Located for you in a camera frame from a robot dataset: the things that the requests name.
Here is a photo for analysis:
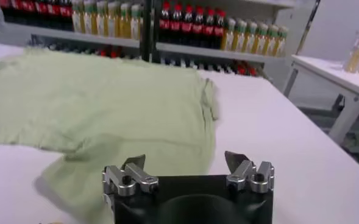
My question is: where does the white drinks shelf unit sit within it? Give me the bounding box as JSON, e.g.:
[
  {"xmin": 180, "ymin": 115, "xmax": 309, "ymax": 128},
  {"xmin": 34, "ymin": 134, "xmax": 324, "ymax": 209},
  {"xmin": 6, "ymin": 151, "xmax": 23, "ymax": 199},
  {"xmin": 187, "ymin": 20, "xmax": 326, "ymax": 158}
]
[
  {"xmin": 150, "ymin": 0, "xmax": 296, "ymax": 89},
  {"xmin": 0, "ymin": 0, "xmax": 152, "ymax": 63}
]

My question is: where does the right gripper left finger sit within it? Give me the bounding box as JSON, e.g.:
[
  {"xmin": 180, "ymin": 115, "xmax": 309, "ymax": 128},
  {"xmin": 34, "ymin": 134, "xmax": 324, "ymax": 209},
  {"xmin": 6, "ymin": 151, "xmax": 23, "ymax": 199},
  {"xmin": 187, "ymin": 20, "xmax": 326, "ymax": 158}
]
[{"xmin": 102, "ymin": 154, "xmax": 160, "ymax": 197}]

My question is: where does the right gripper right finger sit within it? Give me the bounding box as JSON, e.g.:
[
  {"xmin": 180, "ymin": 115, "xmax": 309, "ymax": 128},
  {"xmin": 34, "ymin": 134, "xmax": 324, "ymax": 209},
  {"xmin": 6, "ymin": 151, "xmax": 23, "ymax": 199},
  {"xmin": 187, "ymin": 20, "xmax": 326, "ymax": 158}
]
[{"xmin": 224, "ymin": 150, "xmax": 275, "ymax": 194}]

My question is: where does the clear bottle red label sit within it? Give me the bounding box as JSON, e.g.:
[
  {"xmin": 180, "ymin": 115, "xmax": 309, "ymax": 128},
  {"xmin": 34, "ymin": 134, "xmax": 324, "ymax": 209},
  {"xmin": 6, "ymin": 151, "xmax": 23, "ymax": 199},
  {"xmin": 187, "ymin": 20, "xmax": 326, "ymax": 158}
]
[{"xmin": 343, "ymin": 38, "xmax": 359, "ymax": 73}]

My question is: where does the light green t-shirt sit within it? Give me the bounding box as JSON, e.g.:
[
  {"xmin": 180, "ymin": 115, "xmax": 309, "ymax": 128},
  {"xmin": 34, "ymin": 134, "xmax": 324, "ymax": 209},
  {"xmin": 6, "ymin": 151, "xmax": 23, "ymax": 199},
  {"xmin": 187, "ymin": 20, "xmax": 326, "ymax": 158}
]
[{"xmin": 0, "ymin": 47, "xmax": 221, "ymax": 224}]

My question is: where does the yellow tea bottle green label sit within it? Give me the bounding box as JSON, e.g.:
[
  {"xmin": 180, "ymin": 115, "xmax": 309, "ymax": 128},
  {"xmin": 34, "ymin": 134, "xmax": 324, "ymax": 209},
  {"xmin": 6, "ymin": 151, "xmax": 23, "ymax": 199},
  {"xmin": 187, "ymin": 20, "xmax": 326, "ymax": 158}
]
[
  {"xmin": 272, "ymin": 26, "xmax": 290, "ymax": 58},
  {"xmin": 242, "ymin": 20, "xmax": 258, "ymax": 54},
  {"xmin": 71, "ymin": 0, "xmax": 84, "ymax": 33},
  {"xmin": 130, "ymin": 3, "xmax": 143, "ymax": 40},
  {"xmin": 94, "ymin": 0, "xmax": 108, "ymax": 36},
  {"xmin": 252, "ymin": 22, "xmax": 268, "ymax": 55},
  {"xmin": 263, "ymin": 24, "xmax": 279, "ymax": 57},
  {"xmin": 221, "ymin": 17, "xmax": 236, "ymax": 51},
  {"xmin": 231, "ymin": 18, "xmax": 247, "ymax": 52},
  {"xmin": 82, "ymin": 0, "xmax": 96, "ymax": 34},
  {"xmin": 106, "ymin": 1, "xmax": 121, "ymax": 37},
  {"xmin": 118, "ymin": 2, "xmax": 133, "ymax": 39}
]

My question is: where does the black slanted pole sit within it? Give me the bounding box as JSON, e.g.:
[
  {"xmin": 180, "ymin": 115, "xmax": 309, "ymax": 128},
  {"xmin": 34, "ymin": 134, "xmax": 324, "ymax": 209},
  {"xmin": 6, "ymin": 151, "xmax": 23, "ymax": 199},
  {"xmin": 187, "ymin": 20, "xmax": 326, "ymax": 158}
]
[{"xmin": 296, "ymin": 0, "xmax": 322, "ymax": 55}]

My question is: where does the white side table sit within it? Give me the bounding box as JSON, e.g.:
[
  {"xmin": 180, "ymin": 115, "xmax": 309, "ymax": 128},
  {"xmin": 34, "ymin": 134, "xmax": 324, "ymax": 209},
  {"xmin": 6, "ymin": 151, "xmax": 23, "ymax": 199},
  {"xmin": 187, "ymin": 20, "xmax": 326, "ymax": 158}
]
[{"xmin": 282, "ymin": 54, "xmax": 359, "ymax": 145}]

